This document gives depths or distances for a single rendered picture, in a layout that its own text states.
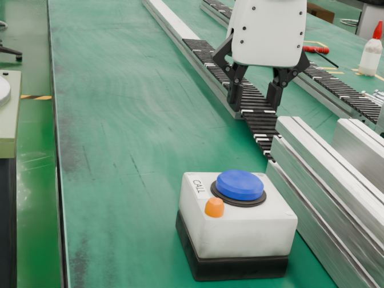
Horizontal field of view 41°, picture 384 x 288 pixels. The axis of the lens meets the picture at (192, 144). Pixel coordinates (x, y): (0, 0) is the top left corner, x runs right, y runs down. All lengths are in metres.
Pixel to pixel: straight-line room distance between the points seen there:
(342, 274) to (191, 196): 0.14
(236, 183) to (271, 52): 0.33
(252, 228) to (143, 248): 0.10
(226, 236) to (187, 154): 0.24
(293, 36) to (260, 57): 0.05
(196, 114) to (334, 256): 0.38
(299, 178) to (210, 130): 0.24
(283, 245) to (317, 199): 0.07
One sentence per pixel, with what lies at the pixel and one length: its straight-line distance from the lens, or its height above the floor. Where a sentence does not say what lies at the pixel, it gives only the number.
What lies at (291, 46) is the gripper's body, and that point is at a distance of 0.73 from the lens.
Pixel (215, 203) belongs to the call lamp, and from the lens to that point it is 0.40.
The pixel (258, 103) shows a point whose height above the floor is 0.81.
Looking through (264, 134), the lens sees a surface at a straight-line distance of 0.70.
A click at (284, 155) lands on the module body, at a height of 0.84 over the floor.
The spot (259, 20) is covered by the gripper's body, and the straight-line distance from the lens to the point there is 0.70.
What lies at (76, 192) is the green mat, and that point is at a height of 0.78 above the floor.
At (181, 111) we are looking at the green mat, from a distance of 0.77.
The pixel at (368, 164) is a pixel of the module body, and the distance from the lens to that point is 0.54.
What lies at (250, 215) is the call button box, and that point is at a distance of 0.41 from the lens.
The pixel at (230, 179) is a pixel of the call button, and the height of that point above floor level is 0.85.
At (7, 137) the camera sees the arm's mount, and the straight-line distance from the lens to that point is 0.59.
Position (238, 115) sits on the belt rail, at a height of 0.79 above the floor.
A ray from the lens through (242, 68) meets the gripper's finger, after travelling 0.72.
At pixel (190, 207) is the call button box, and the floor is 0.83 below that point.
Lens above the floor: 1.05
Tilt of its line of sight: 24 degrees down
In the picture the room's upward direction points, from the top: 8 degrees clockwise
